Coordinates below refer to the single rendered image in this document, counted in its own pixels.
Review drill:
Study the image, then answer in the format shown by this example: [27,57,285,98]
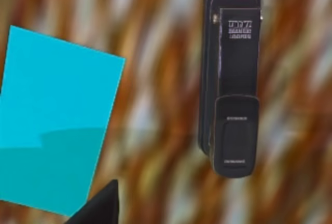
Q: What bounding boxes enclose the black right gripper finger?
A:
[64,179,120,224]

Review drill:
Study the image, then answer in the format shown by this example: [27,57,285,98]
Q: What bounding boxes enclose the cyan card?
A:
[0,25,127,217]

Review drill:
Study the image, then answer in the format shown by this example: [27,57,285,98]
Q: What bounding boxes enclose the black rectangular device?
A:
[198,0,264,178]

